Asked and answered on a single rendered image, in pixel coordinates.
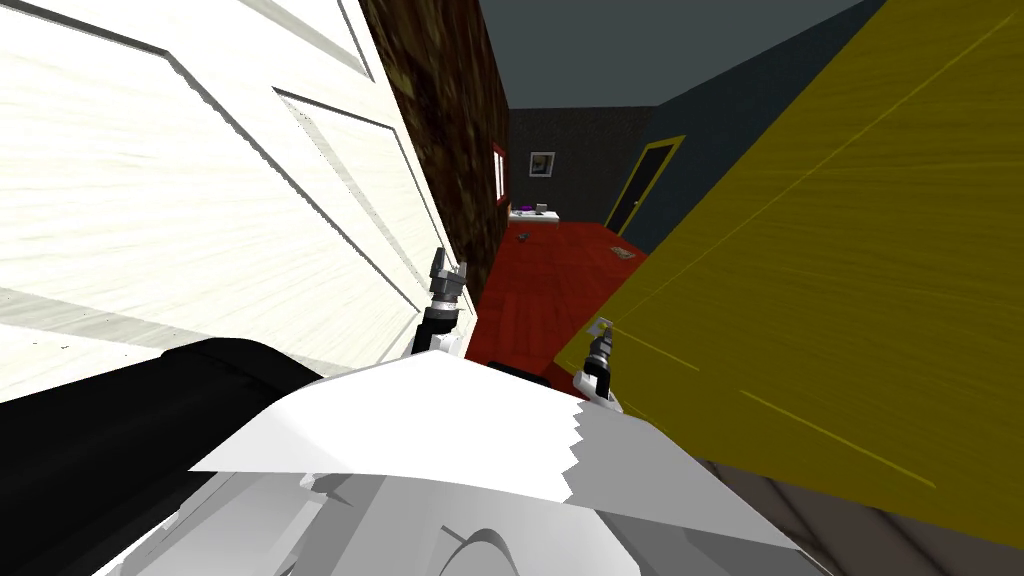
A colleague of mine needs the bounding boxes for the white table with items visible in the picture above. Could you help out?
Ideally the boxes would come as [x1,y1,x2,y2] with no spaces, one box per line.
[507,203,562,227]

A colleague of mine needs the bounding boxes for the white panelled door leaf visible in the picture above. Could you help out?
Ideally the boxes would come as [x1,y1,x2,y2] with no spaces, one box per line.
[0,0,480,406]

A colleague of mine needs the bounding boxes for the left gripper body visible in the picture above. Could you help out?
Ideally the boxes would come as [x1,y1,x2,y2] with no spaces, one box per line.
[429,270,470,312]

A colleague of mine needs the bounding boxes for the yellow door leaf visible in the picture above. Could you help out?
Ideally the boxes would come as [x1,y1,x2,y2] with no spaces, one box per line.
[553,0,1024,553]

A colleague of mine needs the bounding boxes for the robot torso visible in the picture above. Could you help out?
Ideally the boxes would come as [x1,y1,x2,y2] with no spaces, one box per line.
[91,349,837,576]

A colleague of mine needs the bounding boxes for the dark door with yellow frame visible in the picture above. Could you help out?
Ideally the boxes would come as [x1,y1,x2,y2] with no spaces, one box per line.
[603,134,687,239]

